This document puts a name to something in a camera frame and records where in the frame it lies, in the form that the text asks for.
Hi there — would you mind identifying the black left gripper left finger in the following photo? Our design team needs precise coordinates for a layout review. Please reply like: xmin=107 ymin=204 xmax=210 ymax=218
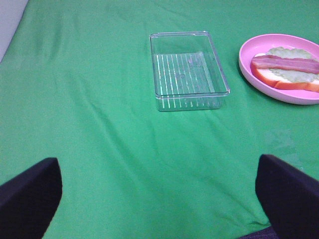
xmin=0 ymin=158 xmax=62 ymax=239

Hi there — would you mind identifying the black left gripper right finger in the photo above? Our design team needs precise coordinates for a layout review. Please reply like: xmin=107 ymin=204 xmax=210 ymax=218
xmin=255 ymin=154 xmax=319 ymax=232

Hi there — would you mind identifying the green lettuce leaf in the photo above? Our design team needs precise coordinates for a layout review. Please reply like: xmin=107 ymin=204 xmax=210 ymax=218
xmin=264 ymin=47 xmax=319 ymax=83

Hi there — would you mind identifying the toast bread slice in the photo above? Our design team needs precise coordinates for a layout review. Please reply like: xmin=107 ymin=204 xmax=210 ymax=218
xmin=250 ymin=64 xmax=319 ymax=92

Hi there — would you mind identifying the bacon strip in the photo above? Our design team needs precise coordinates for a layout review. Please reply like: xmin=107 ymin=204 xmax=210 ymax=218
xmin=251 ymin=55 xmax=319 ymax=74

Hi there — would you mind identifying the green tablecloth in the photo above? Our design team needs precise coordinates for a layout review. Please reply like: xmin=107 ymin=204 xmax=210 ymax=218
xmin=0 ymin=0 xmax=319 ymax=239

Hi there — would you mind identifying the pink round plate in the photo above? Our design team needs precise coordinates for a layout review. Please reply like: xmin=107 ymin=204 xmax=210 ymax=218
xmin=239 ymin=33 xmax=319 ymax=105

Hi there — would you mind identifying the left clear plastic container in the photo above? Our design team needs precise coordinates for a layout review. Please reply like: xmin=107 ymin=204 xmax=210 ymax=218
xmin=150 ymin=31 xmax=230 ymax=112

